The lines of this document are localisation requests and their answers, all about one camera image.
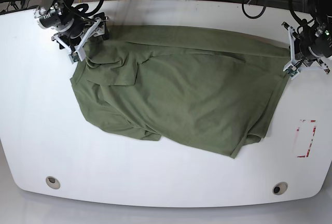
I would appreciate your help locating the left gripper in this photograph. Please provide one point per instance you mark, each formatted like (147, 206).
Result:
(313, 42)

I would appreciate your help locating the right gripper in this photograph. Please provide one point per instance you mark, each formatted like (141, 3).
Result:
(74, 29)

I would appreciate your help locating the green T-shirt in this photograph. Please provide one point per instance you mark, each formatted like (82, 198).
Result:
(209, 89)

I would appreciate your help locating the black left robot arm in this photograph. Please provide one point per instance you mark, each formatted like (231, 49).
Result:
(319, 10)

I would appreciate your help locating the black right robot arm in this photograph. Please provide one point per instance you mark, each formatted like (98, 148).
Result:
(49, 12)

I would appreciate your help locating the red tape rectangle marking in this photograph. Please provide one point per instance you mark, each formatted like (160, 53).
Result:
(304, 138)

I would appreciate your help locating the right grey table grommet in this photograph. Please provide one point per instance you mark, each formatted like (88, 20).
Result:
(280, 188)

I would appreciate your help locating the grey table grommet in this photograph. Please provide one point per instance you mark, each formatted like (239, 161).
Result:
(280, 188)
(53, 183)

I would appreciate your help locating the left grey table grommet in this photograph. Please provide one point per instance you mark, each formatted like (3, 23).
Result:
(53, 183)

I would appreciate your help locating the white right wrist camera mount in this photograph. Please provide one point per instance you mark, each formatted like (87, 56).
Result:
(75, 49)

